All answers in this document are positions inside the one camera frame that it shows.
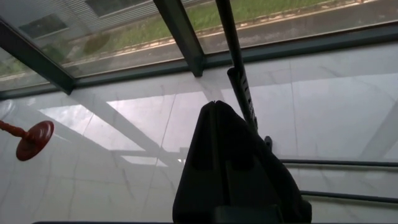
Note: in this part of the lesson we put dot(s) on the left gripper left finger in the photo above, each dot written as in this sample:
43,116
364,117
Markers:
199,186

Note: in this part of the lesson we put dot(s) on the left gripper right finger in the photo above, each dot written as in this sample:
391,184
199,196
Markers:
242,186

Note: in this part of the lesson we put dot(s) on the black garment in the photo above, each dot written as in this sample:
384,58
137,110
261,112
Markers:
289,193

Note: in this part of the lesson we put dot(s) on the black clothes rack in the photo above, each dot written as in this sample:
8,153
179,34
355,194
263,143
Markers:
231,37

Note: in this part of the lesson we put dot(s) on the window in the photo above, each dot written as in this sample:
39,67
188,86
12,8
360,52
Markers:
183,34

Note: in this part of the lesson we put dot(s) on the red wooden disc stand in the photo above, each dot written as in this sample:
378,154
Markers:
35,140

